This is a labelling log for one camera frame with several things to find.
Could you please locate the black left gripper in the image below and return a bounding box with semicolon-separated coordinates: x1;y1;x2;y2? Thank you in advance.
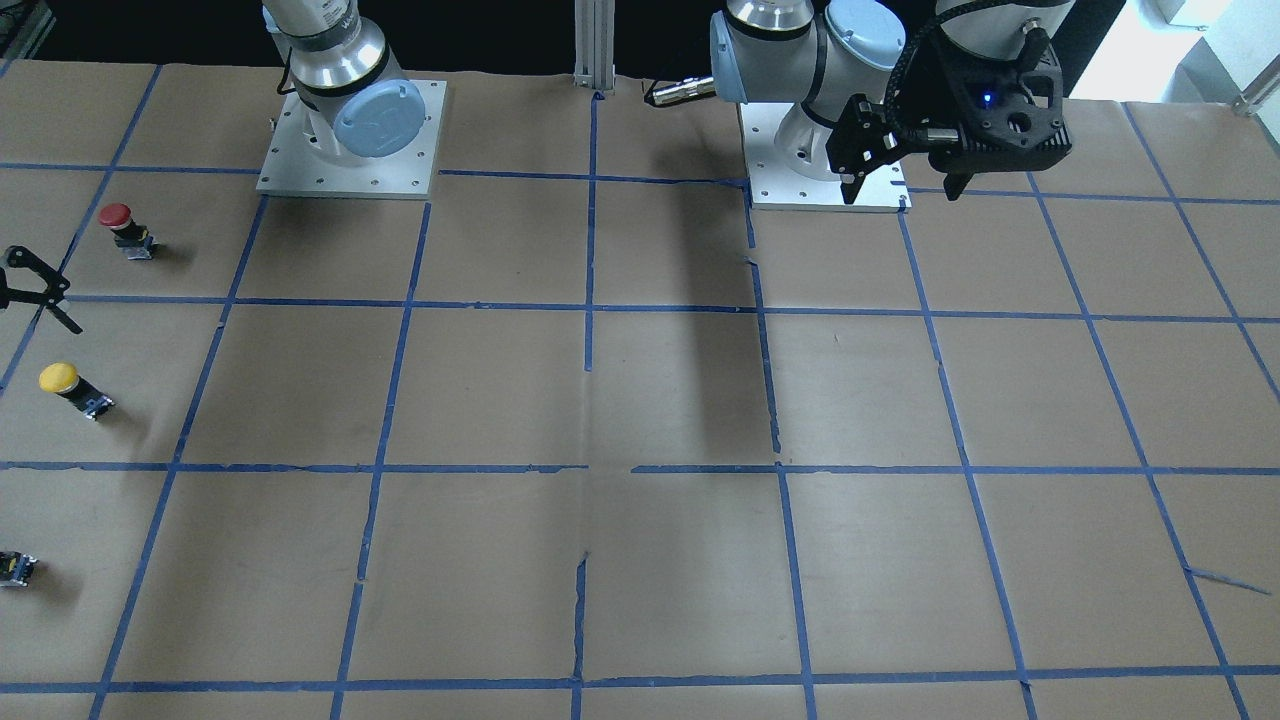
826;40;1073;206

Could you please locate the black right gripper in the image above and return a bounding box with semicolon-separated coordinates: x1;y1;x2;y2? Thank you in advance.
0;245;84;336

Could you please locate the yellow push button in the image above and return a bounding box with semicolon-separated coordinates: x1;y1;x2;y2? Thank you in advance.
38;363;115;421

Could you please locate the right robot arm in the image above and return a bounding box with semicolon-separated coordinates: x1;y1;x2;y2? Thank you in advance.
3;1;447;300

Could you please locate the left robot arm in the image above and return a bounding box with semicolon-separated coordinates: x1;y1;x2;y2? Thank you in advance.
645;1;1073;213

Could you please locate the red push button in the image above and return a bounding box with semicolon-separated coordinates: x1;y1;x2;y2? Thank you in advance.
97;202;155;261

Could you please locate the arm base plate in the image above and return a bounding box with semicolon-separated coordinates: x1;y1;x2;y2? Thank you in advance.
256;79;449;201
739;102;913;213

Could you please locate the aluminium frame post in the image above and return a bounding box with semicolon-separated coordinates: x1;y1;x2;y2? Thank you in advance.
573;0;616;94

